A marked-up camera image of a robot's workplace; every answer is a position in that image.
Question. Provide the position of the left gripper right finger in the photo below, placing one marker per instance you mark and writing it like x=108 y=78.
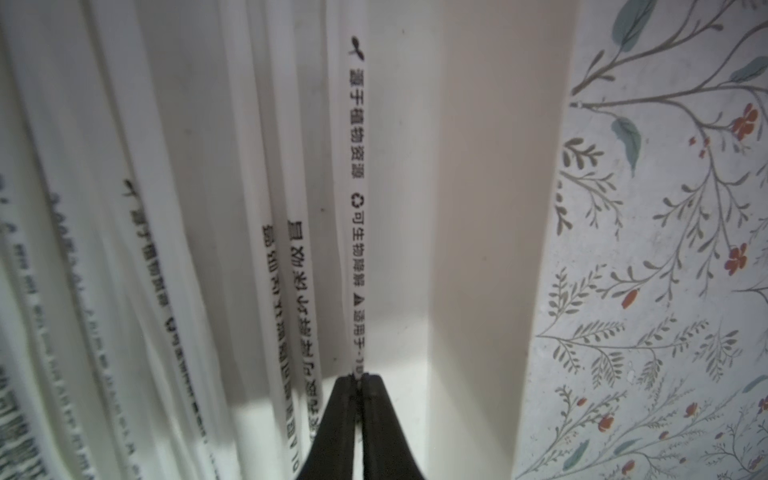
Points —
x=386 y=453

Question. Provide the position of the white storage tray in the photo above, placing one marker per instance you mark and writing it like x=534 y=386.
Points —
x=464 y=115

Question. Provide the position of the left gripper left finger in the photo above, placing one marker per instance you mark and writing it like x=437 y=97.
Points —
x=331 y=456

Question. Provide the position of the straw pile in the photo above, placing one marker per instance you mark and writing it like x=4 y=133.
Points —
x=348 y=81

